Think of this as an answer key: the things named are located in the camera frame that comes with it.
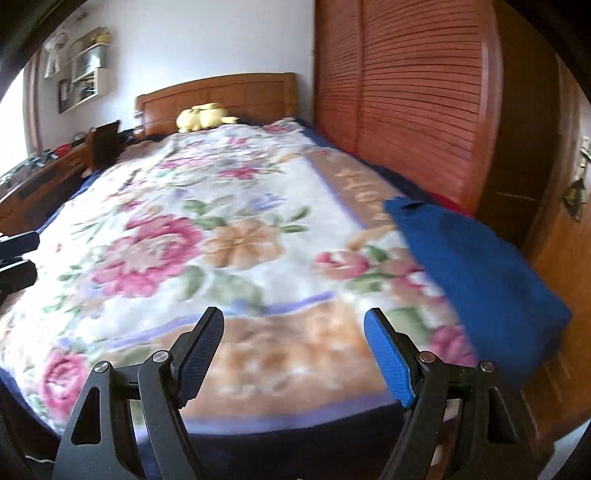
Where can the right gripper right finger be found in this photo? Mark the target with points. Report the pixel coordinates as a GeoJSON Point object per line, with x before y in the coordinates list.
{"type": "Point", "coordinates": [490, 440]}

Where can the wooden headboard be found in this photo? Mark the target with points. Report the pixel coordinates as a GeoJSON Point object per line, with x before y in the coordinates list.
{"type": "Point", "coordinates": [258, 97]}

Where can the wooden chair with black garment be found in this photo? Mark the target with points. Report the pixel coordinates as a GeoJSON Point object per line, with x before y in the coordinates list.
{"type": "Point", "coordinates": [104, 145]}

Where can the metal door handle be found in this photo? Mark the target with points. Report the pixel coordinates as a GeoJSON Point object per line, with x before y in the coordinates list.
{"type": "Point", "coordinates": [584, 157]}

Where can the red bowl on desk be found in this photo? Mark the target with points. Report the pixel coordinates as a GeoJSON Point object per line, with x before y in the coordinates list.
{"type": "Point", "coordinates": [62, 150]}

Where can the wooden door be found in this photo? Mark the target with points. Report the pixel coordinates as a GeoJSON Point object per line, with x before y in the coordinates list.
{"type": "Point", "coordinates": [558, 393]}

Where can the floral bed blanket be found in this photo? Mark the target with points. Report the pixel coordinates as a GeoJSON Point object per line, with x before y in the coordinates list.
{"type": "Point", "coordinates": [217, 263]}

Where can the louvered wooden wardrobe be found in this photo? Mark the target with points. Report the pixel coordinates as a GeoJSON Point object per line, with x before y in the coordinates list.
{"type": "Point", "coordinates": [414, 86]}

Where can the blue suit jacket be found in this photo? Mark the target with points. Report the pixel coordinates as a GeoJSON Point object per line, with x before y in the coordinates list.
{"type": "Point", "coordinates": [510, 315]}

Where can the white wall shelf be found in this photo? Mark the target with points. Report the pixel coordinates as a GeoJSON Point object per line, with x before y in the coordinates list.
{"type": "Point", "coordinates": [85, 71]}

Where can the wooden desk cabinet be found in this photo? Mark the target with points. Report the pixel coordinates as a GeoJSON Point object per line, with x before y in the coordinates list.
{"type": "Point", "coordinates": [29, 205]}

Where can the black key pouch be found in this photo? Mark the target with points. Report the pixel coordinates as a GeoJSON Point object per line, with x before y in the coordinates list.
{"type": "Point", "coordinates": [575, 199]}

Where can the dark blue bed sheet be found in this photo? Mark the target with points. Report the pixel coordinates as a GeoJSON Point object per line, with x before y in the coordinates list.
{"type": "Point", "coordinates": [254, 447]}

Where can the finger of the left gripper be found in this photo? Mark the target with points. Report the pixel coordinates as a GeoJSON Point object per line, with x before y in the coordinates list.
{"type": "Point", "coordinates": [19, 244]}
{"type": "Point", "coordinates": [17, 275]}

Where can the yellow plush toy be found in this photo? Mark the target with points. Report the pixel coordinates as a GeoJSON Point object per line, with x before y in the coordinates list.
{"type": "Point", "coordinates": [203, 117]}

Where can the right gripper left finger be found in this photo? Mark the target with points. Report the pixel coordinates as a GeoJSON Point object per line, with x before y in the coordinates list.
{"type": "Point", "coordinates": [99, 441]}

